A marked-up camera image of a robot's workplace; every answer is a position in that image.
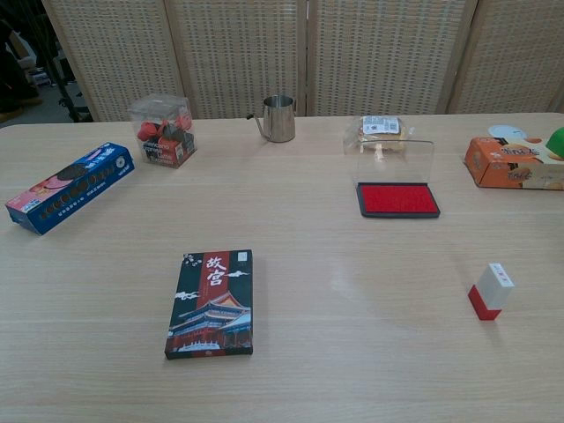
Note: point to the orange snack box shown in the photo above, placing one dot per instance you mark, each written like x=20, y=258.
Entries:
x=506, y=165

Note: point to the red and white stamp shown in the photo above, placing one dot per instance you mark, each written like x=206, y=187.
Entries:
x=491, y=291

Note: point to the blue cookie box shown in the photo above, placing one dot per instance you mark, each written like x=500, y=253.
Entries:
x=70, y=189

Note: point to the clear box of snacks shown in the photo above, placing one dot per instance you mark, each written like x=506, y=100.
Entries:
x=164, y=136

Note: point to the dark palace print box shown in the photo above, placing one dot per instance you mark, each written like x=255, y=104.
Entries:
x=211, y=308

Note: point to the steel long-spout pitcher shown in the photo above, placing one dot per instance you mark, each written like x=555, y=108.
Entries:
x=279, y=121

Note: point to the wood rattan folding screen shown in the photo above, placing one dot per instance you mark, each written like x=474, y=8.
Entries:
x=242, y=53

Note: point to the black tripod stand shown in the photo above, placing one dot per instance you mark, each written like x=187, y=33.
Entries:
x=66, y=94

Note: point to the bread in clear wrapper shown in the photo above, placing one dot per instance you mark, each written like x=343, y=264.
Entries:
x=380, y=128

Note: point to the red ink pad clear lid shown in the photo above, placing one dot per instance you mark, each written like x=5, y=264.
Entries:
x=398, y=199

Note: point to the green toy block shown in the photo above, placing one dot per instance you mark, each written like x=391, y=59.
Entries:
x=557, y=143

